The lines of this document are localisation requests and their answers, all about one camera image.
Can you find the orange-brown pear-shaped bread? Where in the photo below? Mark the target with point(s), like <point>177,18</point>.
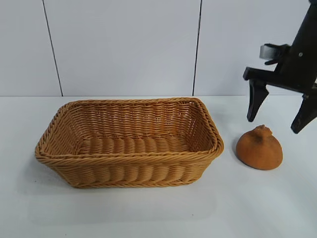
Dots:
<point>260,152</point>

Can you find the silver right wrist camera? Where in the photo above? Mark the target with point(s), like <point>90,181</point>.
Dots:
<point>266,50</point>

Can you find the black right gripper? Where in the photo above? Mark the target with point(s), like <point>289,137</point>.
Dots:
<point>297,69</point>

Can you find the woven wicker basket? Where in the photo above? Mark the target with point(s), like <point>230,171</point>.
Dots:
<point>128,168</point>

